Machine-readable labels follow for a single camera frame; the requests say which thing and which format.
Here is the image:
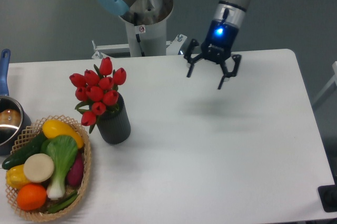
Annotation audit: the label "white frame at right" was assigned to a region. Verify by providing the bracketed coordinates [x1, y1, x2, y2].
[312, 61, 336, 111]

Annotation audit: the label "beige round disc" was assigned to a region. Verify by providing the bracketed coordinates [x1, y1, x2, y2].
[23, 153, 54, 183]

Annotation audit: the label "blue handled saucepan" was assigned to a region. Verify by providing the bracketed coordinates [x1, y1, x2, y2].
[1, 48, 31, 155]

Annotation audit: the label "purple sweet potato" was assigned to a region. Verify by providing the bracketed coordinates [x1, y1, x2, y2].
[66, 152, 84, 187]

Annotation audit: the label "green bean pods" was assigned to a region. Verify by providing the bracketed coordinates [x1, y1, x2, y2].
[47, 191, 78, 213]

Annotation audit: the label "green bok choy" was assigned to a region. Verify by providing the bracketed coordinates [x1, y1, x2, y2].
[41, 135, 78, 200]

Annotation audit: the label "yellow squash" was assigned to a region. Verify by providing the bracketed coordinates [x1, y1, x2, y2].
[42, 119, 84, 149]

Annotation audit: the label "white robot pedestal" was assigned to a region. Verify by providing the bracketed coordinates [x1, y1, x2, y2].
[96, 0, 187, 57]

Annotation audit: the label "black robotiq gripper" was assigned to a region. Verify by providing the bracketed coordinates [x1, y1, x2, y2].
[183, 20, 242, 90]

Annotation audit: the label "orange fruit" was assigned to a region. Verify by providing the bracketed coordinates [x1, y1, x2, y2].
[16, 183, 47, 211]

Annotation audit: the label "dark grey ribbed vase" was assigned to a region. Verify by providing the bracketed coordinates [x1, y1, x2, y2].
[97, 95, 131, 145]

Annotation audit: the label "red tulip bouquet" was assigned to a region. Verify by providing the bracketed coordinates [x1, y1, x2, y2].
[69, 57, 127, 132]

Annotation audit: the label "black device at table edge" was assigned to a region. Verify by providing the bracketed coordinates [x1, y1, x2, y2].
[318, 185, 336, 212]

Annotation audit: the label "woven wicker basket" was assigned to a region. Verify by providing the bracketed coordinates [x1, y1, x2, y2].
[3, 115, 91, 222]

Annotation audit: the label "yellow bell pepper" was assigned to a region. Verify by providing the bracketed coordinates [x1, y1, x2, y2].
[6, 164, 32, 189]

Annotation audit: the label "green cucumber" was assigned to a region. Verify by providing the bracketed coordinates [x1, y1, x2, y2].
[2, 132, 47, 170]

